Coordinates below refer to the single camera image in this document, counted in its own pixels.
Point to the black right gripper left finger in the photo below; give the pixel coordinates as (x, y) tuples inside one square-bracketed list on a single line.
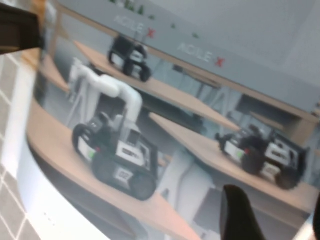
[(237, 217)]

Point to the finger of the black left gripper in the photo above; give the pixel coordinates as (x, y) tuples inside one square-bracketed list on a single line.
[(15, 25)]

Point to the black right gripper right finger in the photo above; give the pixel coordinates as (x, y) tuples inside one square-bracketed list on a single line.
[(316, 225)]

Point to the AgileX robot brochure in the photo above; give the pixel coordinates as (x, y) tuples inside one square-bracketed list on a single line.
[(175, 112)]

